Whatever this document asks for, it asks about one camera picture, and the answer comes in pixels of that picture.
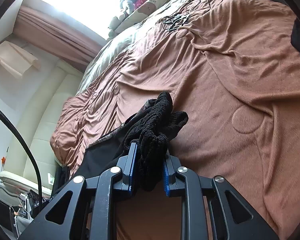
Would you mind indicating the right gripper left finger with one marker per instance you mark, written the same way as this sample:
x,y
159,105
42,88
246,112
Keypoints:
x,y
116,183

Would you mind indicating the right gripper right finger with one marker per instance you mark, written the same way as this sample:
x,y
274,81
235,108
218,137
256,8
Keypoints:
x,y
180,181

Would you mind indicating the black pants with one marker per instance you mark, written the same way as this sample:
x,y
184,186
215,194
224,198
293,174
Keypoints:
x,y
151,128

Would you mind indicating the cream padded headboard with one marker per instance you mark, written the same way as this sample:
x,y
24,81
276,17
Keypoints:
x,y
36,126

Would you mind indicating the brown bed blanket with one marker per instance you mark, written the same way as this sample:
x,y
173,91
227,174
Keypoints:
x,y
237,76

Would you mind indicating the beige duvet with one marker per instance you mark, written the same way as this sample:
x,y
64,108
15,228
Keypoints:
x,y
124,41

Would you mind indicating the pink curtain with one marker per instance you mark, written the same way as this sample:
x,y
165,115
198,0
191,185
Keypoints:
x,y
55,37

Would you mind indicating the beige hanging cloth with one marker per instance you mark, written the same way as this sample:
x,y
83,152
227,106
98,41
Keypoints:
x,y
17,60

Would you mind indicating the black clothes hangers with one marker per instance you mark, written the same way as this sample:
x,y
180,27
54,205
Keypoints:
x,y
187,14

